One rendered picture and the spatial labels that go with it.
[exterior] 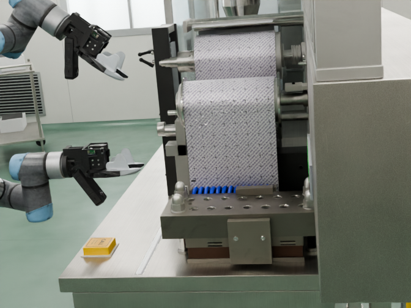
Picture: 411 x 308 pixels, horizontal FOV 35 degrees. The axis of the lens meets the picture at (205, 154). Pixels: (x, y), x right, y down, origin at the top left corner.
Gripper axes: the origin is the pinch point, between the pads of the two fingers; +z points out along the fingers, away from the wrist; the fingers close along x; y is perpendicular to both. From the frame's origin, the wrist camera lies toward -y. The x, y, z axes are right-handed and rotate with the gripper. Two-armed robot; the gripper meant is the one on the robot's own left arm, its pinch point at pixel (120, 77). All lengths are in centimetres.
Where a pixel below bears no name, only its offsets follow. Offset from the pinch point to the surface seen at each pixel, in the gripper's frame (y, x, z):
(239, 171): 0.0, -5.1, 40.2
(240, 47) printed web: 22.8, 19.7, 21.2
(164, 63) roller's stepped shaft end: 4.6, 25.2, 5.2
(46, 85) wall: -221, 551, -135
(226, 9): 24, 69, 9
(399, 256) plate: 29, -89, 54
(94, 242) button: -36.5, -14.8, 20.3
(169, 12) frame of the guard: 6, 97, -11
